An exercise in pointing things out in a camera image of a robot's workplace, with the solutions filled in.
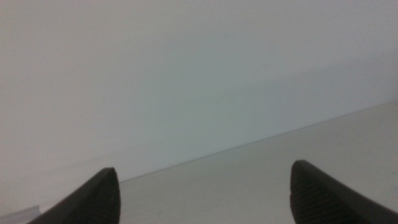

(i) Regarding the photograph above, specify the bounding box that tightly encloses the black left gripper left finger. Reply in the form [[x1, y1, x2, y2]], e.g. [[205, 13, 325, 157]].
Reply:
[[26, 167, 121, 224]]

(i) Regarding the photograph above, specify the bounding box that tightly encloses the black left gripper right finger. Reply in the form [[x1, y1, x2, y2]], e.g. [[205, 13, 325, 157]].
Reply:
[[289, 159, 398, 224]]

